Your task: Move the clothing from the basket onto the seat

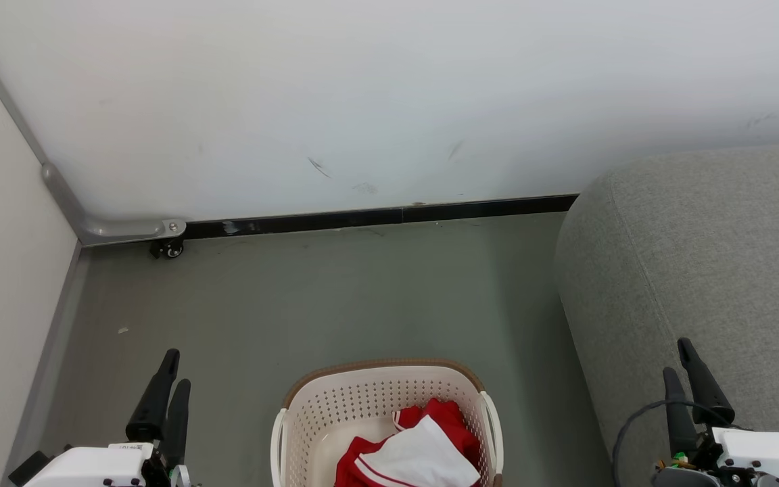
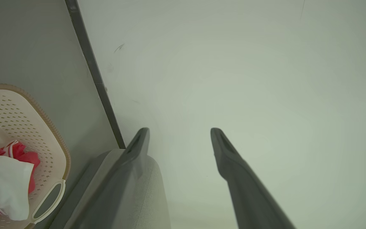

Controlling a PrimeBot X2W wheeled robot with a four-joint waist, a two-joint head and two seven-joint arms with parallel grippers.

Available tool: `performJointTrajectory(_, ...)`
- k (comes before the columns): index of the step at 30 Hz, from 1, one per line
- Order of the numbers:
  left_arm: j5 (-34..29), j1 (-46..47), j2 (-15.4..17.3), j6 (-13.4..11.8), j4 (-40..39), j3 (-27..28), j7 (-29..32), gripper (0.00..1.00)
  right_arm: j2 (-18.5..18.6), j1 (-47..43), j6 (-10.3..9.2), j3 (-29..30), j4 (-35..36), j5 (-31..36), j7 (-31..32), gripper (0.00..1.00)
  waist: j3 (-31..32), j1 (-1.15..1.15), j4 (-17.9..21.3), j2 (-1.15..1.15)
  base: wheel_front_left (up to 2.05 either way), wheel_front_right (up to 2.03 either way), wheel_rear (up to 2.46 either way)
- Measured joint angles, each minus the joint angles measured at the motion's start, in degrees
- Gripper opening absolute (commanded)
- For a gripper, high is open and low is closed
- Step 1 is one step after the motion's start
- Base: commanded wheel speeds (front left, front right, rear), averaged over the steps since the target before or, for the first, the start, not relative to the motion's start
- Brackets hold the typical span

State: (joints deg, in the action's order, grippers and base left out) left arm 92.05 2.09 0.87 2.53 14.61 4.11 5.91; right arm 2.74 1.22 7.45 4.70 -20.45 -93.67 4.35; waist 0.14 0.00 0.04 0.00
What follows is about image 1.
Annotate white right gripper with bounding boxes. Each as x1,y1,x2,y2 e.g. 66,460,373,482
653,338,779,487

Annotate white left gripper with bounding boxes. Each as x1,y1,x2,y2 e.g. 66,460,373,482
24,349,191,487

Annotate red shorts with white stripe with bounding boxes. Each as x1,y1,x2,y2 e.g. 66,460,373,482
393,398,483,467

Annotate white and red jersey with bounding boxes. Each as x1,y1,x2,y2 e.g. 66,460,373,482
335,416,481,487

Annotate grey fabric sofa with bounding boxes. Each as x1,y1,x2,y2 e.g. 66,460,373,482
555,142,779,487

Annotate cream perforated laundry basket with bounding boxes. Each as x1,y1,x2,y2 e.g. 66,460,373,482
270,358,504,487

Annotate black baseboard strip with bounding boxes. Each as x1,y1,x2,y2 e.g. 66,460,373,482
185,194,580,239

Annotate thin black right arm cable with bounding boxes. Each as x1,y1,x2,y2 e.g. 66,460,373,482
611,399,735,469

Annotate grey metal corner bracket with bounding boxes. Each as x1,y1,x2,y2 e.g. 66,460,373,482
0,14,187,246

